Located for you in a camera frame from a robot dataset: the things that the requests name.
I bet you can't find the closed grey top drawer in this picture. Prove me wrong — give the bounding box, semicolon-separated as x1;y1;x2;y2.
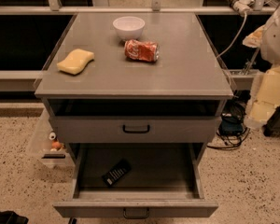
49;117;221;143

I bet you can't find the crushed red soda can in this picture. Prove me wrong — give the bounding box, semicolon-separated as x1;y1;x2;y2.
124;39;159;63

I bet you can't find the grey drawer cabinet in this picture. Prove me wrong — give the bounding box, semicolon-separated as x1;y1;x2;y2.
35;13;232;158

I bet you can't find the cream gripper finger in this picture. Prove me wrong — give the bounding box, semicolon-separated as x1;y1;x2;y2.
243;26;264;48

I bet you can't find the white bowl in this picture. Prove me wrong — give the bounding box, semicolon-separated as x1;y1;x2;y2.
113;16;146;41

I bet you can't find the black rxbar chocolate bar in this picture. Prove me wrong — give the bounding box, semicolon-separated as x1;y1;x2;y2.
102;159;132;187

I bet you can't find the white power strip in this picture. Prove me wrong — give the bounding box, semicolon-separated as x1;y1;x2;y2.
227;0;254;17

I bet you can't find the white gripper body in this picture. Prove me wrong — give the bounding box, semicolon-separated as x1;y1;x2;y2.
244;65;280;129

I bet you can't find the black bag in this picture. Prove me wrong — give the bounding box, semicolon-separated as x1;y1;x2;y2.
0;211;29;224

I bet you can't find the yellow sponge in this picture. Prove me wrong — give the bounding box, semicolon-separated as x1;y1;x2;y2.
57;49;94;76

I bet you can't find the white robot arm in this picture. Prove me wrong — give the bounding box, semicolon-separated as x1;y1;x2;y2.
243;6;280;129

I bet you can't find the black cable bundle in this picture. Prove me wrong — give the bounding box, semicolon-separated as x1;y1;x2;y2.
206;98;252;151

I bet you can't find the open grey middle drawer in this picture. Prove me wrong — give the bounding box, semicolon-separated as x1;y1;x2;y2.
54;144;218;219

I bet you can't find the white power cable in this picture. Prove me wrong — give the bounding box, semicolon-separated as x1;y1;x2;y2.
216;11;248;60

